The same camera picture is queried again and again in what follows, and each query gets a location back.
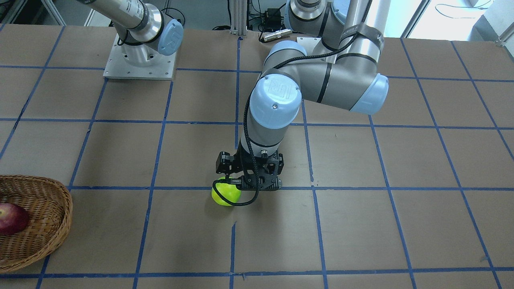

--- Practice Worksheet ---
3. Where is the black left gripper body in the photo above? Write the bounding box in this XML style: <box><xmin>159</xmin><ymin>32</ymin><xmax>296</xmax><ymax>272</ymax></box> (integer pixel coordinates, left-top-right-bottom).
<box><xmin>216</xmin><ymin>149</ymin><xmax>284</xmax><ymax>191</ymax></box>

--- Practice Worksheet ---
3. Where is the green apple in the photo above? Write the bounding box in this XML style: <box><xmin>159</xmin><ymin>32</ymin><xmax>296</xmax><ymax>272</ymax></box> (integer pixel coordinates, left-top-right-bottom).
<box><xmin>211</xmin><ymin>183</ymin><xmax>242</xmax><ymax>206</ymax></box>

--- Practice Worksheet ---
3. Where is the red apple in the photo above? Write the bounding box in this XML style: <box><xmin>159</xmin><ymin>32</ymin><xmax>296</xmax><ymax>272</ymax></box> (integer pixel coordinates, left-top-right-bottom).
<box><xmin>0</xmin><ymin>203</ymin><xmax>30</xmax><ymax>236</ymax></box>

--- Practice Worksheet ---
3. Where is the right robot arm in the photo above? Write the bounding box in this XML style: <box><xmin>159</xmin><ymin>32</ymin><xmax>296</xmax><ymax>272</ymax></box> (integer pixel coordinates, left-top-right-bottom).
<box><xmin>79</xmin><ymin>0</ymin><xmax>184</xmax><ymax>55</ymax></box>

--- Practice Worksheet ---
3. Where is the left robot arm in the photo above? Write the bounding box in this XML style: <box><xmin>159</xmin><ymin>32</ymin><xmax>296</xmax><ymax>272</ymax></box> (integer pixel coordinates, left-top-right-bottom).
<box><xmin>216</xmin><ymin>0</ymin><xmax>391</xmax><ymax>191</ymax></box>

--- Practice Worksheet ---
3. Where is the woven wicker basket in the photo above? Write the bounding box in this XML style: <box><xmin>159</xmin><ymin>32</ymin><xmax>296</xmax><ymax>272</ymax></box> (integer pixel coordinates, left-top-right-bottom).
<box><xmin>0</xmin><ymin>175</ymin><xmax>73</xmax><ymax>274</ymax></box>

